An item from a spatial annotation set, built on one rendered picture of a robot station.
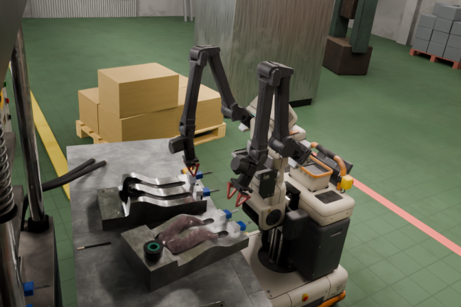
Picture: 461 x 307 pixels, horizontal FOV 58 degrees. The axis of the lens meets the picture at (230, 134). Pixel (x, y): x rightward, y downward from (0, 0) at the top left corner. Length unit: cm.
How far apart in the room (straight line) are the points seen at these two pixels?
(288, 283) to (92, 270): 121
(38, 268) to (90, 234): 26
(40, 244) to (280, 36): 402
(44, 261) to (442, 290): 258
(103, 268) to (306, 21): 435
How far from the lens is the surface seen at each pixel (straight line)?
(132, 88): 386
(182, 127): 209
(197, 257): 179
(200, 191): 211
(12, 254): 126
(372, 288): 319
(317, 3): 564
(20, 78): 180
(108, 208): 209
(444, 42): 1027
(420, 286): 337
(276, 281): 261
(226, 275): 184
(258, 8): 506
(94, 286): 181
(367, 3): 769
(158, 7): 1173
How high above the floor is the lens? 207
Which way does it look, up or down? 25 degrees down
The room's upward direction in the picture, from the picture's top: 6 degrees clockwise
